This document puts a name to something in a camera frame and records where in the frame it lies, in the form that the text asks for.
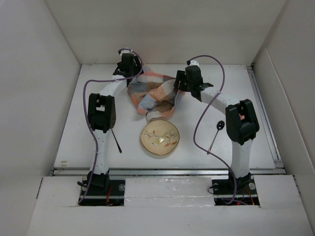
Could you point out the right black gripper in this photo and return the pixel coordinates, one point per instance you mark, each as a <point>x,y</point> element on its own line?
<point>181,75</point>

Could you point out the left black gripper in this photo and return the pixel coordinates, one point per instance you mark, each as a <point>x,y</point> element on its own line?
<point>136,65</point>

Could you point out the checkered orange blue cloth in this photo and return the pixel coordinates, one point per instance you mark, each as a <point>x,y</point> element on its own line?
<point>154,95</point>

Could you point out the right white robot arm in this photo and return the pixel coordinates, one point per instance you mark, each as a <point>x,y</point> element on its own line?
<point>240,120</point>

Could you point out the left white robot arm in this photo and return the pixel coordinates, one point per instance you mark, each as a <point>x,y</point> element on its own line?
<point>101,115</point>

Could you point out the beige floral ceramic plate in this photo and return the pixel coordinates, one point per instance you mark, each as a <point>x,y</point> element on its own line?
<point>160,137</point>

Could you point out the black metal spoon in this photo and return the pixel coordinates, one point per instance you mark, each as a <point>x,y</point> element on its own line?
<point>220,125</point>

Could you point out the black metal fork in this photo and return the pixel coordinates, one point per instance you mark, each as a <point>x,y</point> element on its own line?
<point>116,141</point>

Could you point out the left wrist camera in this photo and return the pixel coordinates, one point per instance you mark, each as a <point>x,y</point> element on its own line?
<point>126,50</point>

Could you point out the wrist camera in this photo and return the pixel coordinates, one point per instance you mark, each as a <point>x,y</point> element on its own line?
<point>192,62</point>
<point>126,50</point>

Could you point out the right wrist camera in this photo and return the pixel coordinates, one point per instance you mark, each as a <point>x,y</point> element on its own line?
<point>192,62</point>

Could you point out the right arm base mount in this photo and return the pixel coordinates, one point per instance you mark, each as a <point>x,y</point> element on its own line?
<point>224,193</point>

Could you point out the aluminium right side rail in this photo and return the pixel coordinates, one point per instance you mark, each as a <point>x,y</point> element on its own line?
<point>265,121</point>

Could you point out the aluminium rail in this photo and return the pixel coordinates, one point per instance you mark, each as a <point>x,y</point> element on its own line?
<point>166,172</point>
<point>265,121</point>

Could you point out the aluminium front rail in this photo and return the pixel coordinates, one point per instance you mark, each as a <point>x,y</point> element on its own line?
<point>166,172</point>

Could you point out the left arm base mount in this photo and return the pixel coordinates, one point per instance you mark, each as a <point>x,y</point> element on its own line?
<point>112,196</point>

